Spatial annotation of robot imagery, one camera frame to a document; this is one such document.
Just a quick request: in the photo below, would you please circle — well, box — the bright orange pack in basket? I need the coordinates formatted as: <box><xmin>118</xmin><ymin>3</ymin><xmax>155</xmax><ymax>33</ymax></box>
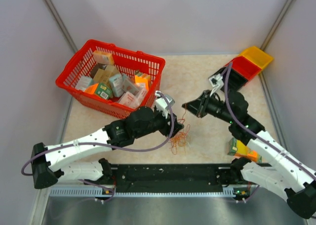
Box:
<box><xmin>134</xmin><ymin>72</ymin><xmax>151</xmax><ymax>91</ymax></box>

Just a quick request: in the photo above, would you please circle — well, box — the green orange sponge pack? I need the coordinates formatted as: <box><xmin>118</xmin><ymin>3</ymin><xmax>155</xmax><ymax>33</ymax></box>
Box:
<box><xmin>227</xmin><ymin>138</ymin><xmax>262</xmax><ymax>163</ymax></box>

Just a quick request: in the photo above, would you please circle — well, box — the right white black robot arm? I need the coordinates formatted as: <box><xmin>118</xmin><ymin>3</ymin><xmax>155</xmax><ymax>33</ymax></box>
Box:
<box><xmin>182</xmin><ymin>90</ymin><xmax>316</xmax><ymax>219</ymax></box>

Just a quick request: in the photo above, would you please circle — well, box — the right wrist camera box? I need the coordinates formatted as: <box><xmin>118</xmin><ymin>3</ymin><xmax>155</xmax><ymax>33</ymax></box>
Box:
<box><xmin>208</xmin><ymin>74</ymin><xmax>224</xmax><ymax>96</ymax></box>

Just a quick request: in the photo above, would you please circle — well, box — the green orange box in basket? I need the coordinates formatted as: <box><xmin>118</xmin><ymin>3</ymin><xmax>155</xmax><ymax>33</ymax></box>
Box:
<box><xmin>84</xmin><ymin>83</ymin><xmax>114</xmax><ymax>100</ymax></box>

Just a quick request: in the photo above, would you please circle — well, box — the red plastic shopping basket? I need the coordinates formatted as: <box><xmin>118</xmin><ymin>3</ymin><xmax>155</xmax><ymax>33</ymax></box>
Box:
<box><xmin>55</xmin><ymin>40</ymin><xmax>165</xmax><ymax>119</ymax></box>

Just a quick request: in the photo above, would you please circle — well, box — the pale blue box in basket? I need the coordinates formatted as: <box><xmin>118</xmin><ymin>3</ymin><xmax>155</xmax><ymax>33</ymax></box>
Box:
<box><xmin>109</xmin><ymin>73</ymin><xmax>124</xmax><ymax>97</ymax></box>

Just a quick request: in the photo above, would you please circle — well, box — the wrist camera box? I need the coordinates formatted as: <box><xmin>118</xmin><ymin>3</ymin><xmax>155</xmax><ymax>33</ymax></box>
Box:
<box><xmin>155</xmin><ymin>90</ymin><xmax>175</xmax><ymax>119</ymax></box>
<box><xmin>208</xmin><ymin>74</ymin><xmax>224</xmax><ymax>96</ymax></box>

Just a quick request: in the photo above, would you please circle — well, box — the orange wire tangle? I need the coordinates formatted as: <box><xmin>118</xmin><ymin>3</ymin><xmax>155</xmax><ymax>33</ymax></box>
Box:
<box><xmin>168</xmin><ymin>106</ymin><xmax>192</xmax><ymax>156</ymax></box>

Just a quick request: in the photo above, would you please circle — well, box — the yellow plastic bin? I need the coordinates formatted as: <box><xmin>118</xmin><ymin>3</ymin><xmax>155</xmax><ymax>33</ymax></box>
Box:
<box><xmin>239</xmin><ymin>46</ymin><xmax>274</xmax><ymax>70</ymax></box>

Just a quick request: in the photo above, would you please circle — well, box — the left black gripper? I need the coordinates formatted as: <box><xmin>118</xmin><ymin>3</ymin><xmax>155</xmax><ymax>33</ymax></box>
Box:
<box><xmin>134</xmin><ymin>107</ymin><xmax>183</xmax><ymax>139</ymax></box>

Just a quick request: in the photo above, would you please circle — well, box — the black plastic bin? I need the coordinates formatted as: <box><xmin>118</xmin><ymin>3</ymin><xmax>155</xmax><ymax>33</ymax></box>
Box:
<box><xmin>209</xmin><ymin>66</ymin><xmax>248</xmax><ymax>91</ymax></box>

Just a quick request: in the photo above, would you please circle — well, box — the tan box in basket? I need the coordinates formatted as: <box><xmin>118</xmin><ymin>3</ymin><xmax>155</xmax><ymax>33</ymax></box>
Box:
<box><xmin>93</xmin><ymin>65</ymin><xmax>120</xmax><ymax>86</ymax></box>

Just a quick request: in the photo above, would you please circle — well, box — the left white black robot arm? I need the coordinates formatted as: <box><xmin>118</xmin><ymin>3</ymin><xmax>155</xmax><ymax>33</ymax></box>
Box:
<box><xmin>30</xmin><ymin>107</ymin><xmax>184</xmax><ymax>189</ymax></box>

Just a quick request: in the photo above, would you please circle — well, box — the red plastic bin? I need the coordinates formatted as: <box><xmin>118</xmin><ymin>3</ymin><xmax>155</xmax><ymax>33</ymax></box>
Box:
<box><xmin>226</xmin><ymin>56</ymin><xmax>261</xmax><ymax>86</ymax></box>

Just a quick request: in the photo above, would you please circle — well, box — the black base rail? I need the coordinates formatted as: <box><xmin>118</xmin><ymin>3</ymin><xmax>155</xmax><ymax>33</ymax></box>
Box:
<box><xmin>49</xmin><ymin>163</ymin><xmax>272</xmax><ymax>198</ymax></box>

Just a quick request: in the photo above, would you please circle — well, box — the pink white box in basket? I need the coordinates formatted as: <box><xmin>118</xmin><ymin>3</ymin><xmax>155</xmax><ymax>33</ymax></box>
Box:
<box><xmin>118</xmin><ymin>89</ymin><xmax>147</xmax><ymax>109</ymax></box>

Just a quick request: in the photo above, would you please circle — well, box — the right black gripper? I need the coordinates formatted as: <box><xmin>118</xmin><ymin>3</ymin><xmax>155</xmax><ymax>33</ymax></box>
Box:
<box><xmin>182</xmin><ymin>90</ymin><xmax>235</xmax><ymax>124</ymax></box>

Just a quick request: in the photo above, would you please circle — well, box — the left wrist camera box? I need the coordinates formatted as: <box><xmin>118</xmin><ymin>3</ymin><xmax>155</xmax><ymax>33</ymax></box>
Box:
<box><xmin>155</xmin><ymin>90</ymin><xmax>175</xmax><ymax>119</ymax></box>

